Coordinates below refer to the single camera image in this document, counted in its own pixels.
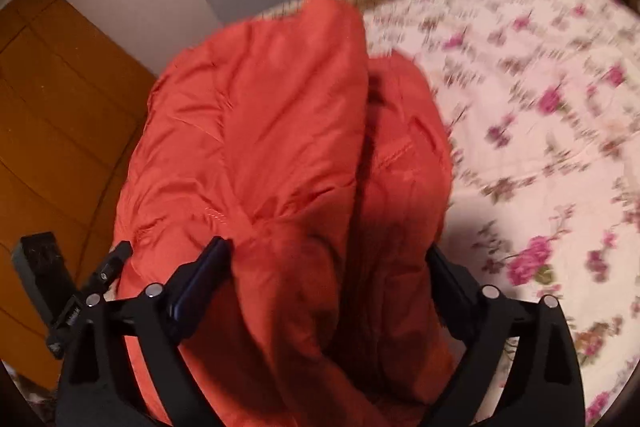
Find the orange puffer jacket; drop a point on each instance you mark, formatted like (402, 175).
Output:
(329, 170)

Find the floral bed quilt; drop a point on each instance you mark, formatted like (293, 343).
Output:
(541, 98)

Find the orange wooden wardrobe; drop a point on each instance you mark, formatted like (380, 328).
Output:
(73, 105)

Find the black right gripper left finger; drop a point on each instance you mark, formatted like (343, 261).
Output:
(97, 385)

